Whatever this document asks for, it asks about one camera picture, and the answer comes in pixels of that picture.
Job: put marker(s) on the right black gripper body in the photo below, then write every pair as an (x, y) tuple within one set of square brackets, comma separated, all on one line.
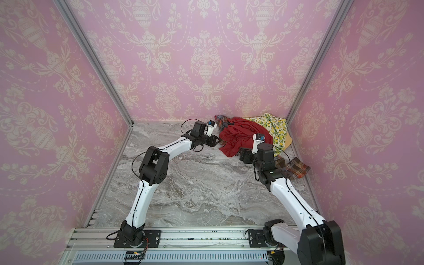
[(247, 155)]

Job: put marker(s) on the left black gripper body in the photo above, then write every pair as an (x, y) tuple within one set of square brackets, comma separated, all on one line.
[(208, 140)]

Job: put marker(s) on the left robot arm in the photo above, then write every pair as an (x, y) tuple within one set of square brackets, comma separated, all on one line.
[(153, 171)]

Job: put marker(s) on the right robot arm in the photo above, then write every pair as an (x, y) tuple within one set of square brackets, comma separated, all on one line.
[(316, 241)]

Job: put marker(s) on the red cloth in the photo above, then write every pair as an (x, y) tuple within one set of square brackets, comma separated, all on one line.
[(236, 133)]

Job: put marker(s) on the lemon print cloth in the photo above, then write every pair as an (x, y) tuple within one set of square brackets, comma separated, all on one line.
[(277, 128)]

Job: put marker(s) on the tan cloth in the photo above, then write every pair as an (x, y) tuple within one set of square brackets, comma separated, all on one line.
[(288, 140)]

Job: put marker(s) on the perforated metal vent strip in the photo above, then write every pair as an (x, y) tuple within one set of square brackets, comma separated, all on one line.
[(119, 257)]

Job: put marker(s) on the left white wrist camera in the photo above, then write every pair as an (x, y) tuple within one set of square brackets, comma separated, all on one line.
[(211, 125)]

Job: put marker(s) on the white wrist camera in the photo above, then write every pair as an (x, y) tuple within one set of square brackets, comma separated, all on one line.
[(257, 139), (211, 125)]

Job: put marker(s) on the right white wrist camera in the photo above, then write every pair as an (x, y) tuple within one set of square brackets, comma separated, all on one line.
[(257, 139)]

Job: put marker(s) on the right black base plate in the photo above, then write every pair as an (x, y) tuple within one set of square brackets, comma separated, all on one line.
[(259, 239)]

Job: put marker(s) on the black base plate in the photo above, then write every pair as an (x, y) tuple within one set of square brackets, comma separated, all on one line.
[(146, 239), (259, 239)]

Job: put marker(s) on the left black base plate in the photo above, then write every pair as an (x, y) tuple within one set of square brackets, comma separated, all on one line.
[(146, 239)]

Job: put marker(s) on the aluminium front rail frame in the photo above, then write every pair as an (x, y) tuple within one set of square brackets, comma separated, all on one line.
[(214, 238)]

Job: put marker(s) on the left aluminium corner post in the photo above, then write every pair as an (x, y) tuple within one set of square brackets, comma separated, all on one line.
[(82, 38)]

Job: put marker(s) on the aluminium corner post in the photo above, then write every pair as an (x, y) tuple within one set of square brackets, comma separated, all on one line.
[(82, 38), (323, 49)]

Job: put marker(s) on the right aluminium corner post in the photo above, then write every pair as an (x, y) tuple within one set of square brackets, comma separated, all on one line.
[(323, 49)]

